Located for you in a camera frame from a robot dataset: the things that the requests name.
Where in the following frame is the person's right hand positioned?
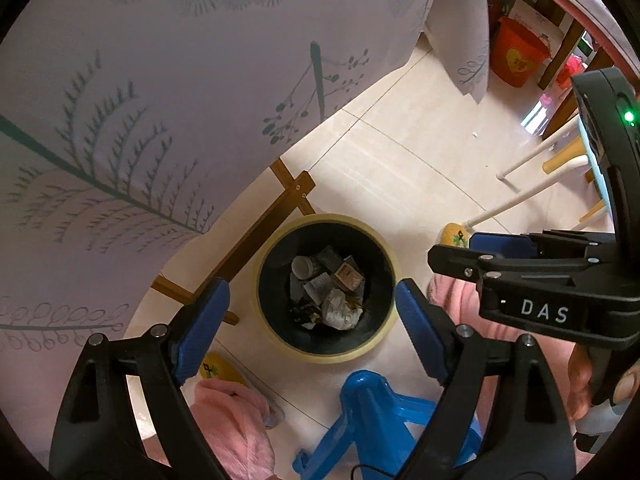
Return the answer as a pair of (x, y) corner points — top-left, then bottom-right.
(567, 344), (640, 422)

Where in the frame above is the wooden table frame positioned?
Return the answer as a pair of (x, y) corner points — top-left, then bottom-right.
(150, 157), (317, 326)

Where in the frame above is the yellow slipper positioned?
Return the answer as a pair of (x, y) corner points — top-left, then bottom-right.
(197, 351), (253, 391)
(439, 222), (473, 250)

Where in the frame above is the orange plastic bucket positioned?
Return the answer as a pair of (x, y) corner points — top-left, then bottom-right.
(489, 15), (552, 88)

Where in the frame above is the yellow chair leg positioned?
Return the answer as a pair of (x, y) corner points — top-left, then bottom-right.
(542, 146), (591, 175)

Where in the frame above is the grey crumpled wrapper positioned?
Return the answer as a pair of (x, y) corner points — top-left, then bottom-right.
(315, 246), (344, 273)

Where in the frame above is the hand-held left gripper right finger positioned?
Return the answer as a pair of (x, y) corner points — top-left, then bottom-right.
(394, 279), (576, 480)

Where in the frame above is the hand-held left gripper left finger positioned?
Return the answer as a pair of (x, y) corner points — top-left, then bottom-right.
(49, 277), (232, 480)

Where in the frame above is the yellow-rimmed bin with black liner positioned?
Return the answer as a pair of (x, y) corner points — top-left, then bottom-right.
(253, 214), (401, 365)

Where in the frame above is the brown wooden table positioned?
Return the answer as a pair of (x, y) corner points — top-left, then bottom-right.
(487, 0), (640, 138)

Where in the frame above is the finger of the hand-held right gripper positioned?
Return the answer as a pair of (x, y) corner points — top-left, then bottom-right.
(469, 229), (617, 260)
(427, 244), (617, 285)

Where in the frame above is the blue plastic stool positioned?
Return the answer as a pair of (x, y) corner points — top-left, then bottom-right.
(292, 370), (483, 480)

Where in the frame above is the leaf-printed tablecloth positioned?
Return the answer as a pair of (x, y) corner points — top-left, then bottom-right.
(0, 0), (491, 426)

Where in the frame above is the red plastic bag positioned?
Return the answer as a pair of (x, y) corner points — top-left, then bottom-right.
(556, 52), (588, 87)

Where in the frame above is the crumpled white paper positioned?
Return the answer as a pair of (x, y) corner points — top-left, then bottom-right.
(320, 287), (364, 331)

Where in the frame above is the white printed paper slip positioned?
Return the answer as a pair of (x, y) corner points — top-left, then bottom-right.
(302, 274), (333, 306)

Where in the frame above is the brown snack packet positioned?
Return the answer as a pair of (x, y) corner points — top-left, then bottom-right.
(334, 260), (363, 291)

